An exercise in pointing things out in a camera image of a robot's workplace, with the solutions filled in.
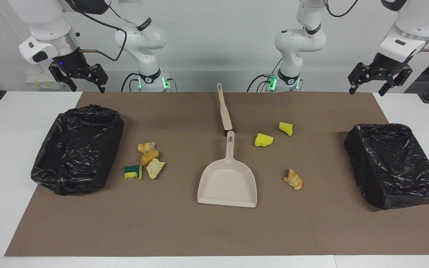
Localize brown paper table mat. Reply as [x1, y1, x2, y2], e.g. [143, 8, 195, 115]
[4, 92, 429, 257]

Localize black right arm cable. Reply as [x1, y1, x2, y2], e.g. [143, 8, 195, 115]
[64, 0, 129, 62]

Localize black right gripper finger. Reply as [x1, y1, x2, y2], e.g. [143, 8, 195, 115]
[88, 64, 109, 94]
[48, 61, 77, 93]

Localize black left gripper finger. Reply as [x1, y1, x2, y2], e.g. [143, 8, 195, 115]
[347, 62, 371, 96]
[378, 68, 413, 97]

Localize black bag lined bin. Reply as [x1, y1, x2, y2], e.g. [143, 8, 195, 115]
[344, 123, 429, 210]
[31, 104, 124, 196]

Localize golden brown bread roll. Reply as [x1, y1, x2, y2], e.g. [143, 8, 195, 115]
[140, 150, 160, 167]

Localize black base cable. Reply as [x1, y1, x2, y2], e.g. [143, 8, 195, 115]
[247, 58, 284, 92]
[121, 73, 140, 92]

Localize white wall socket box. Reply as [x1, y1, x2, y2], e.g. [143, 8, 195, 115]
[26, 72, 66, 90]

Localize pale bread chunk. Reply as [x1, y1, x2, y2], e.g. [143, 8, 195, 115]
[146, 158, 165, 180]

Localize beige hand brush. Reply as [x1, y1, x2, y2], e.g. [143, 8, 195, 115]
[216, 83, 233, 131]

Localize green and yellow sponge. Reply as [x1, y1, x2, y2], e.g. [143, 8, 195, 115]
[124, 165, 143, 180]

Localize beige plastic dustpan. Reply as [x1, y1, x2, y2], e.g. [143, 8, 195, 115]
[197, 131, 258, 208]

